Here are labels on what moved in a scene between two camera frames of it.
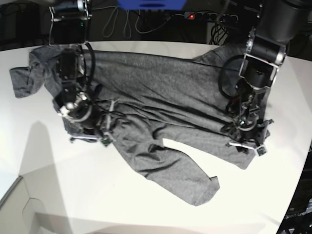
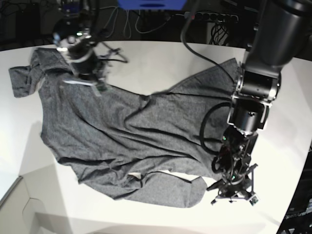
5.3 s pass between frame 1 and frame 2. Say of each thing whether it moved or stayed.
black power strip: stayed
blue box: stayed
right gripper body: moved
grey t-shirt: moved
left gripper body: moved
